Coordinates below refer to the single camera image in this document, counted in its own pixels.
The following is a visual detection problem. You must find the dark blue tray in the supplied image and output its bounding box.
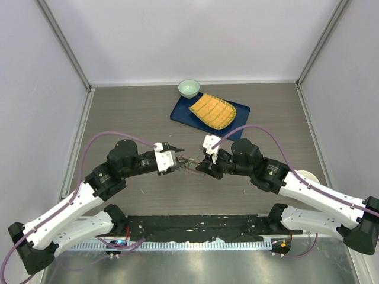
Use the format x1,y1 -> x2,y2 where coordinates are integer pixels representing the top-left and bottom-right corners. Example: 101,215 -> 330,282
170,92 -> 250,137

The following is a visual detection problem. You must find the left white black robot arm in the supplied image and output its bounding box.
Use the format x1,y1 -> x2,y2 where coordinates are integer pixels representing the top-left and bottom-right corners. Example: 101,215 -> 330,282
8,139 -> 181,275

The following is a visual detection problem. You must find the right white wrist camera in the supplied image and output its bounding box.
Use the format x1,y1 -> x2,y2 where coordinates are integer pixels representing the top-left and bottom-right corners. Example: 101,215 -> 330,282
202,135 -> 221,156

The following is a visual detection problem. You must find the yellow woven bamboo mat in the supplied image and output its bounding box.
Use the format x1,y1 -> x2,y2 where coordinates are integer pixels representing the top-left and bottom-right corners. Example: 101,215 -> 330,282
188,93 -> 237,130

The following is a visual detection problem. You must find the slotted white cable duct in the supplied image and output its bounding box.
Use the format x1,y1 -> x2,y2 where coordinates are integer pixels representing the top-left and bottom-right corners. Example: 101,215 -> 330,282
68,238 -> 272,252

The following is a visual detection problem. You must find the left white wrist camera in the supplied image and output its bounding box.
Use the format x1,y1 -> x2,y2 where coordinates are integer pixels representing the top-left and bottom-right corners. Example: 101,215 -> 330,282
154,142 -> 176,173

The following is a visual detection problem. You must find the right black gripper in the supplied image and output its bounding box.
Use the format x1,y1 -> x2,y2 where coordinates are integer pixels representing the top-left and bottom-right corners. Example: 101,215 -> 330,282
197,147 -> 253,179

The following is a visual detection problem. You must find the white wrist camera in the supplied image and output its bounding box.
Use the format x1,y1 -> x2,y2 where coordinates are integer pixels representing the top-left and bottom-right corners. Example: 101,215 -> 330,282
154,142 -> 176,173
202,135 -> 221,156

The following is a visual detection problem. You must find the light green ceramic bowl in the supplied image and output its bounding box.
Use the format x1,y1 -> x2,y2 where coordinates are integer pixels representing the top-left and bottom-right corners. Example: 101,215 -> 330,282
178,79 -> 200,99

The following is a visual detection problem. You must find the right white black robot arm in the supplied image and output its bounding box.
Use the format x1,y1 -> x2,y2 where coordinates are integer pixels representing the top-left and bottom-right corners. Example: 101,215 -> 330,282
196,135 -> 378,255

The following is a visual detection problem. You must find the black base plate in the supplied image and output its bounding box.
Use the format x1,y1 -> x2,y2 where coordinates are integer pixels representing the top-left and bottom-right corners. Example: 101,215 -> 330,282
91,213 -> 303,242

